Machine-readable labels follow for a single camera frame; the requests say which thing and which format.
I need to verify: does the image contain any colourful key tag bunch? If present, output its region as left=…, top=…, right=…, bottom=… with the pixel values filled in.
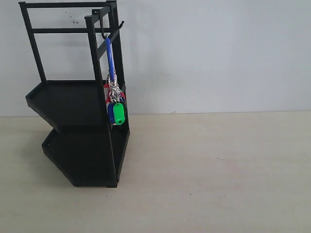
left=104, top=36, right=126, bottom=125

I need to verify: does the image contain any black two-tier shelf rack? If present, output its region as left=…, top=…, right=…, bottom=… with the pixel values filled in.
left=19, top=0, right=130, bottom=187

